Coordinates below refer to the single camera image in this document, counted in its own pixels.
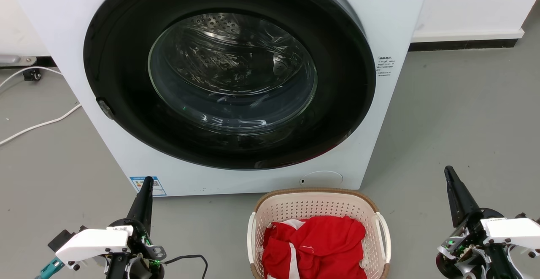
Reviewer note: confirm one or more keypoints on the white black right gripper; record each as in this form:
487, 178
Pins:
512, 230

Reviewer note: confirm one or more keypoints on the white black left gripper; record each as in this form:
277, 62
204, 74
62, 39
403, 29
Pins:
93, 243

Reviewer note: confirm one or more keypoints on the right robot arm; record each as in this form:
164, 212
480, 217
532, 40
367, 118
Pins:
500, 266

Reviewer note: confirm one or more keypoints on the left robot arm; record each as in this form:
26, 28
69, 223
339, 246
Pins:
118, 270

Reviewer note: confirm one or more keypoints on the beige plastic laundry basket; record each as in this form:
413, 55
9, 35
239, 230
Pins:
312, 205

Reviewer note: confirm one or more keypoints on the blue energy label sticker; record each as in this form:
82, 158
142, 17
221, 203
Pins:
147, 186

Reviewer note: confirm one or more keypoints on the round white filter cover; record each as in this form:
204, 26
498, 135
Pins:
321, 179

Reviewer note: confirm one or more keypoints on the red garment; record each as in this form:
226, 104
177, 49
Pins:
325, 245

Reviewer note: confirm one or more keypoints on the black round washer door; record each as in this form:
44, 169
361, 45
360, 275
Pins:
122, 59

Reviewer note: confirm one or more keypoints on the small printed text sticker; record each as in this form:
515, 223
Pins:
384, 66

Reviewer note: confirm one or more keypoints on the black baseboard strip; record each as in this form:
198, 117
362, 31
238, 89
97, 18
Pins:
464, 44

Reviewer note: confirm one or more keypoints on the clear glass door window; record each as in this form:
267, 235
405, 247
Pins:
232, 72

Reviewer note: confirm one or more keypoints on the small black caster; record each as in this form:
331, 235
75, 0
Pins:
32, 75

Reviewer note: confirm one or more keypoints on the white front-load washing machine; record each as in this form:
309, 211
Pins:
400, 17

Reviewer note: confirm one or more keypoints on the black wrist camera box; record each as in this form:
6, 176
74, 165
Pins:
63, 237

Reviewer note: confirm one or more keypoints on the grey metal bracket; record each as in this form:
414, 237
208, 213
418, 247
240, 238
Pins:
17, 60

